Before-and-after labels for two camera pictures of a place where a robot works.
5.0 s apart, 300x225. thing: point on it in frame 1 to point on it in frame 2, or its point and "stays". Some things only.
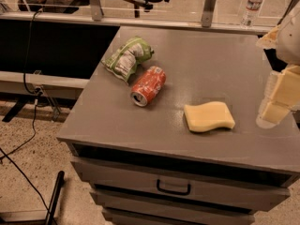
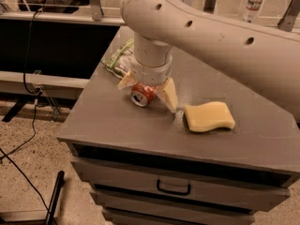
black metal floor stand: x=52 y=209 stays
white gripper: x=290 y=39 to x=150 y=73
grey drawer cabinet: x=164 y=130 stays
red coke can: x=147 y=85 stays
